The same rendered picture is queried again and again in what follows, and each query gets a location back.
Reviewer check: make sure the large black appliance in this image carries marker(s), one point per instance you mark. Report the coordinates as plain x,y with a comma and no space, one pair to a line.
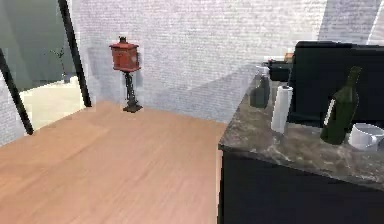
328,80

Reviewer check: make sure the white paper towel roll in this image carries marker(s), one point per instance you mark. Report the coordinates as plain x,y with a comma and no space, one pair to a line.
281,108

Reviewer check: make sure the white mug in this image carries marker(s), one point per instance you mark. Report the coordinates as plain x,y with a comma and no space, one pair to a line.
364,136

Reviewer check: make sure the dark green wine bottle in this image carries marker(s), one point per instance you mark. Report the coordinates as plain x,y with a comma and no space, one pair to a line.
340,115

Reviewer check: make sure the black cabinet with marble top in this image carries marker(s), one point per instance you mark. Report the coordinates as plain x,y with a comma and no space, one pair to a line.
300,173

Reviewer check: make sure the small black box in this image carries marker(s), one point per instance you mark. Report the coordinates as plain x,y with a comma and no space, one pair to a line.
279,70

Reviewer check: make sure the red box on black stand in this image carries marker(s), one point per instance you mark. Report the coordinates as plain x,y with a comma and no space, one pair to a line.
125,58

